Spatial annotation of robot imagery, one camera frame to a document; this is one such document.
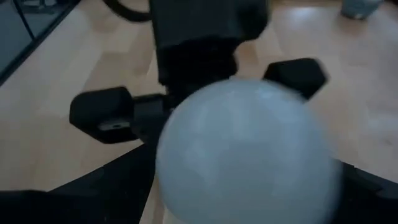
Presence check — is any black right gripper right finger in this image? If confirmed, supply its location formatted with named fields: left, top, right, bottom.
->
left=334, top=160, right=398, bottom=224

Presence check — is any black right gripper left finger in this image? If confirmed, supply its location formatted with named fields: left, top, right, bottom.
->
left=0, top=144, right=158, bottom=224

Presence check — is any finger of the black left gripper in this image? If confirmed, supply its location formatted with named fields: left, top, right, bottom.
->
left=262, top=57, right=329, bottom=101
left=68, top=86, right=175, bottom=147

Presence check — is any white round lightbulb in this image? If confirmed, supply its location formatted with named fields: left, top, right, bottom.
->
left=155, top=77, right=343, bottom=224

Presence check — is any black looped cable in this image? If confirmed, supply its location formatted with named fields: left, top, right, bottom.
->
left=102, top=0, right=153, bottom=23

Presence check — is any black aluminium frame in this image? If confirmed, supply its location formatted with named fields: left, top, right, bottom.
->
left=0, top=0, right=82, bottom=87

